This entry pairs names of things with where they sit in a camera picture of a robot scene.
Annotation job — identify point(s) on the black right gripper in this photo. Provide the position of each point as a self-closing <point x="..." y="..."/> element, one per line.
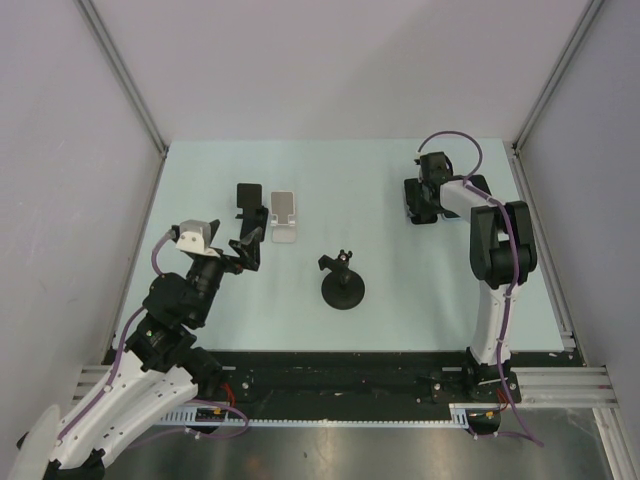
<point x="437" y="210"/>

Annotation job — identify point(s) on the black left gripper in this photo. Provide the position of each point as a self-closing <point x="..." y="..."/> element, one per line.
<point x="249" y="254"/>

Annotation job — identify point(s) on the black smartphone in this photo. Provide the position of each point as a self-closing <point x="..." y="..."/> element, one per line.
<point x="414" y="200"/>
<point x="477" y="188"/>

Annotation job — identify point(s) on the white phone stand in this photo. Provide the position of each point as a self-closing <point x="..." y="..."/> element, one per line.
<point x="283" y="212"/>

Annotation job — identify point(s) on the black round-base phone holder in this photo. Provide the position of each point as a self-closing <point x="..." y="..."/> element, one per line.
<point x="342" y="288"/>

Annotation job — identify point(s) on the light blue cased smartphone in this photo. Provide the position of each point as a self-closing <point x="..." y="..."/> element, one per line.
<point x="447" y="216"/>

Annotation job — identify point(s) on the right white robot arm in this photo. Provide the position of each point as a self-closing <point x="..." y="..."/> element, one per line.
<point x="502" y="254"/>

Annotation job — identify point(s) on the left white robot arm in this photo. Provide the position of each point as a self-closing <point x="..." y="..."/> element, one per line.
<point x="157" y="365"/>

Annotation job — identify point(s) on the black folding phone stand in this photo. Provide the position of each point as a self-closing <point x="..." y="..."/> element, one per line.
<point x="253" y="213"/>

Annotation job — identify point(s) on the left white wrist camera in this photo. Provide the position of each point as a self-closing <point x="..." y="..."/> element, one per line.
<point x="191" y="237"/>

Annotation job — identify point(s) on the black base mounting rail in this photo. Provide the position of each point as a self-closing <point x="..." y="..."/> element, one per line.
<point x="348" y="387"/>

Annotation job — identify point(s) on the right aluminium corner post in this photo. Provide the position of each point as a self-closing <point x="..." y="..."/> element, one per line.
<point x="564" y="61"/>

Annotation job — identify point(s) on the aluminium corner post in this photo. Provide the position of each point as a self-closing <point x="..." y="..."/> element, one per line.
<point x="564" y="61"/>
<point x="114" y="59"/>

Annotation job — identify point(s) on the left aluminium corner post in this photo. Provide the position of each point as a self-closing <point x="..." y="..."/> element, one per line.
<point x="114" y="59"/>

